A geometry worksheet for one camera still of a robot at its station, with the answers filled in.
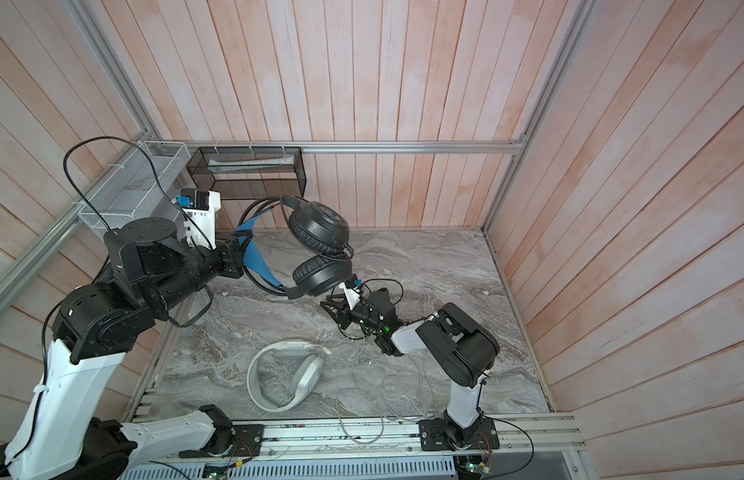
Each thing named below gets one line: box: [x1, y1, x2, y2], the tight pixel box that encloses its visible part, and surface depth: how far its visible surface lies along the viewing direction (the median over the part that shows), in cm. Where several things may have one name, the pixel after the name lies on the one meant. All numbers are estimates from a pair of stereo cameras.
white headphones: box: [247, 340, 332, 412], surface depth 79 cm
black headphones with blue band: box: [236, 195, 354, 300], surface depth 46 cm
